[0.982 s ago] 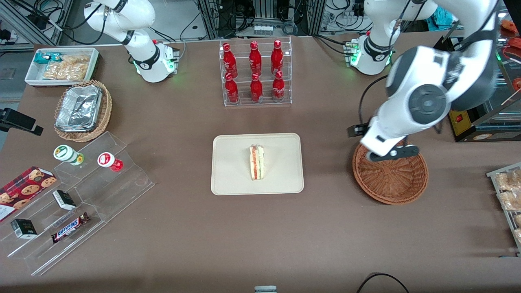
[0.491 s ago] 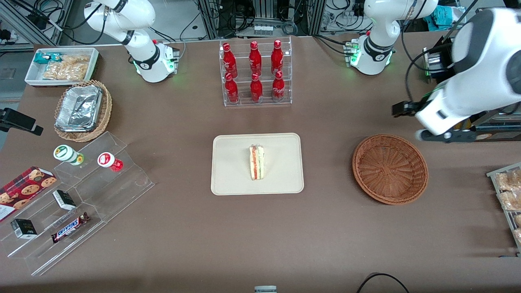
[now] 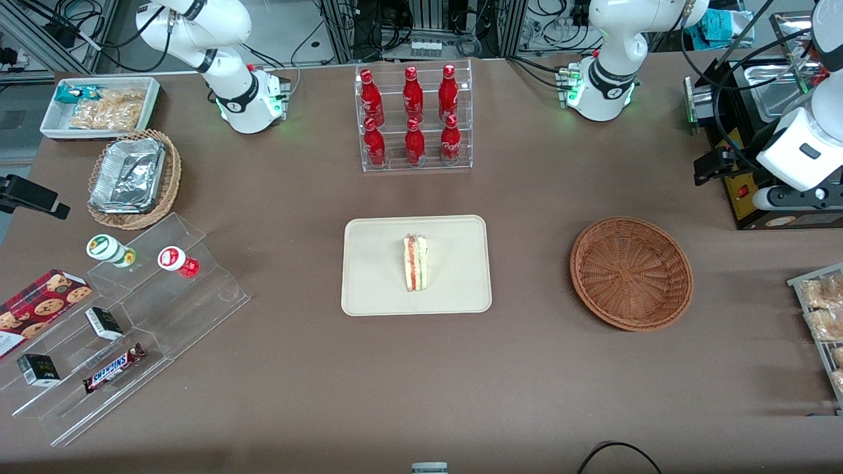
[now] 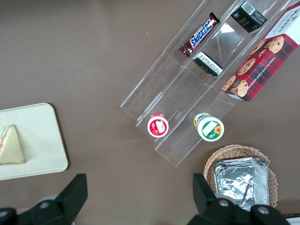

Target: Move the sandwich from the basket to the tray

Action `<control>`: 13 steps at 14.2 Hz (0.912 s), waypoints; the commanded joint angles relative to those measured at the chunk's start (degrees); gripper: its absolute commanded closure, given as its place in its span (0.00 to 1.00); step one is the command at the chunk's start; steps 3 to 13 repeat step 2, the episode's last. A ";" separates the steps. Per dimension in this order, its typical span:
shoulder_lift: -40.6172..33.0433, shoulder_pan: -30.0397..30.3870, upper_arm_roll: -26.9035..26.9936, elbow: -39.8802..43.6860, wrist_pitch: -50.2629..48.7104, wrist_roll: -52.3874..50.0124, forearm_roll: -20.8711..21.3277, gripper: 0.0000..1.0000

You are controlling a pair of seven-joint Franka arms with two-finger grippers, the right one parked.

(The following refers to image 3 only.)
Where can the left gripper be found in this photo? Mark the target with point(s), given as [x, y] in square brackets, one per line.
[742, 158]

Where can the triangle sandwich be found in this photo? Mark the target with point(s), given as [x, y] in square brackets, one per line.
[416, 263]

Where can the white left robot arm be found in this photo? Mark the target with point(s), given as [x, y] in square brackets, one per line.
[612, 39]

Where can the round brown wicker basket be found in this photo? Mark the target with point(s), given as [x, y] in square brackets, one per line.
[632, 273]

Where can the tray of packaged pastries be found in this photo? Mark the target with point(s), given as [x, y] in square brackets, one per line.
[816, 345]

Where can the beige plastic tray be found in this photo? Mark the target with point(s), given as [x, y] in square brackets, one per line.
[375, 276]

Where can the light wicker basket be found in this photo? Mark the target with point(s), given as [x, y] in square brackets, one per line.
[172, 174]

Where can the aluminium foil tray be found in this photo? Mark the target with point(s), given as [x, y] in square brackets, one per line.
[128, 174]

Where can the black food warmer machine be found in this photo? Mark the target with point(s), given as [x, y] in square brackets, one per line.
[741, 204]

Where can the stainless steel pan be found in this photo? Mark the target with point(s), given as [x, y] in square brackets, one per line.
[774, 92]

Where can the teal plastic bag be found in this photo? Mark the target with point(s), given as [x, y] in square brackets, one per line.
[721, 29]

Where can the wrapped brown pastry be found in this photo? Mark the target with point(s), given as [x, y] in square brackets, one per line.
[823, 293]
[826, 324]

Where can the red cola bottle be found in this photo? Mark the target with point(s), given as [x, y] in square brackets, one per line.
[448, 93]
[372, 97]
[415, 143]
[375, 145]
[413, 95]
[450, 141]

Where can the clear acrylic bottle rack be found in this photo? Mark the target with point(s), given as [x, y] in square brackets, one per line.
[431, 164]

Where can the white terminal block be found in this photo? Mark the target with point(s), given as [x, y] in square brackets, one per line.
[426, 48]

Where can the small grey box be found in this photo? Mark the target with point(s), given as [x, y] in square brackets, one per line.
[429, 468]

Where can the red lidded jar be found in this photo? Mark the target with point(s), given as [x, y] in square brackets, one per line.
[172, 258]

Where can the clear acrylic step shelf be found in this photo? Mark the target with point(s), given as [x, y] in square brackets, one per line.
[184, 316]

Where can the clear bag of crackers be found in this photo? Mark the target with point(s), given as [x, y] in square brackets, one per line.
[125, 96]
[105, 117]

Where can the green lidded jar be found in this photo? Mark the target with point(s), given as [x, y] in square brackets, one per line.
[104, 247]

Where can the small black white box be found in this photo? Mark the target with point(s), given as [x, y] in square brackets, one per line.
[104, 322]

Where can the snickers chocolate bar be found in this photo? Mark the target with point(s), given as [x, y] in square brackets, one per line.
[112, 368]

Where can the teal snack packet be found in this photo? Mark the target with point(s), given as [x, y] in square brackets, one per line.
[69, 93]

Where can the white rectangular bin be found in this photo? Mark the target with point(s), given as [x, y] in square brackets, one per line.
[53, 125]

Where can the red cookie box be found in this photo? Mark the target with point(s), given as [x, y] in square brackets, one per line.
[39, 306]

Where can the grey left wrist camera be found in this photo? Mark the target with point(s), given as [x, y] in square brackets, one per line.
[764, 199]

